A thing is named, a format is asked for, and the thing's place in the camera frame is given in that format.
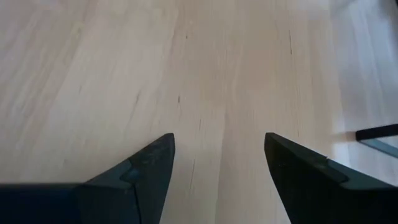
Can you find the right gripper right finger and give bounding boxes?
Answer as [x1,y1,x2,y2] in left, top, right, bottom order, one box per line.
[264,133,398,224]

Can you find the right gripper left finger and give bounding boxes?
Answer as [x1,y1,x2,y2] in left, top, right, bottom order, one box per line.
[0,133,175,224]

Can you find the black aluminium table frame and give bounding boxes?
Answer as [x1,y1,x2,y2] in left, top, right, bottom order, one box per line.
[355,123,398,159]

